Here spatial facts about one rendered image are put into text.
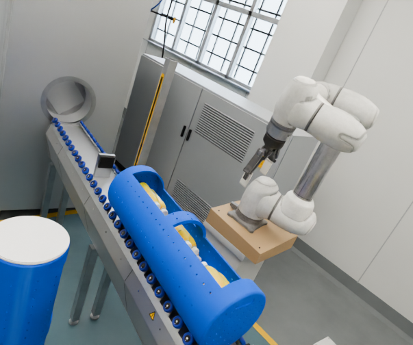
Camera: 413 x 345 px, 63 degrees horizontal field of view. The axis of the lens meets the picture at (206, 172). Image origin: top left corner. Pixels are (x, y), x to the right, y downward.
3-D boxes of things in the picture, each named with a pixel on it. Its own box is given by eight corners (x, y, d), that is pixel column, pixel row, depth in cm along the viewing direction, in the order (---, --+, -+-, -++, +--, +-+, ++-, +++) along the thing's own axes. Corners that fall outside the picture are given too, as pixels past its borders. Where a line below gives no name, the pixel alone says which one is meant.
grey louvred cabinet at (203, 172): (143, 161, 476) (174, 61, 423) (256, 260, 356) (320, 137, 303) (109, 163, 436) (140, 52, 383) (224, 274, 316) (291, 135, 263)
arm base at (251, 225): (238, 202, 203) (242, 194, 200) (268, 224, 193) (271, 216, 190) (220, 209, 189) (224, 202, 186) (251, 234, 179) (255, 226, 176)
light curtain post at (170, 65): (110, 262, 277) (173, 59, 214) (112, 267, 273) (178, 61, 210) (103, 263, 273) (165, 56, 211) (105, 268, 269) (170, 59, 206)
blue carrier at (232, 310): (151, 208, 190) (164, 163, 178) (250, 337, 131) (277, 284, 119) (102, 213, 172) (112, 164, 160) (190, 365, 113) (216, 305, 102)
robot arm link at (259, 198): (243, 198, 196) (258, 167, 187) (271, 215, 191) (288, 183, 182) (233, 209, 183) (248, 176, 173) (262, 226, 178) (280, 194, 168)
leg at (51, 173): (43, 226, 288) (56, 162, 264) (44, 230, 284) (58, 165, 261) (35, 226, 284) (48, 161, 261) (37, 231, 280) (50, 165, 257)
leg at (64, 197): (60, 224, 297) (74, 163, 273) (62, 228, 293) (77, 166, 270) (53, 225, 293) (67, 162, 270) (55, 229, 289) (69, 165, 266)
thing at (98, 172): (108, 175, 212) (114, 154, 206) (110, 179, 209) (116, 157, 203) (92, 175, 205) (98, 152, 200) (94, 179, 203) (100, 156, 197)
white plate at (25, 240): (34, 274, 112) (34, 277, 112) (83, 235, 137) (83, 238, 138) (-34, 238, 115) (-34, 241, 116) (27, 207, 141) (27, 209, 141)
